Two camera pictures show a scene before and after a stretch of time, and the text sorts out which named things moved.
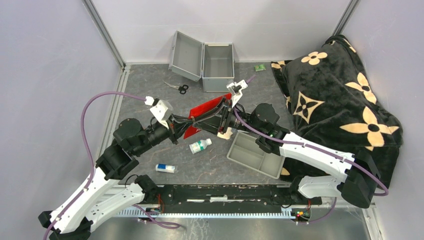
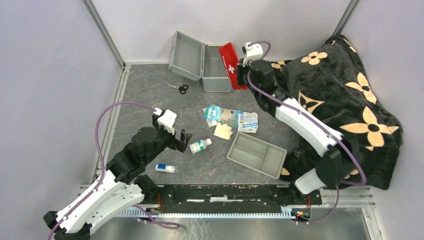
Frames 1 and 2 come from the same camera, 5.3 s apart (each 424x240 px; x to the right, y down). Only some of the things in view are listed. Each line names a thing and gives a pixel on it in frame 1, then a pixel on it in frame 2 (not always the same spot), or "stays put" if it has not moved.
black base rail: [221, 196] stays put
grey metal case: [214, 62] stays put
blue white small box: [164, 168] stays put
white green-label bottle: [199, 145] stays put
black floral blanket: [335, 103] stays put
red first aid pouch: [190, 129] to [231, 61]
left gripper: [180, 122] to [181, 145]
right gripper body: [229, 119] to [242, 77]
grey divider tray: [245, 150] stays put
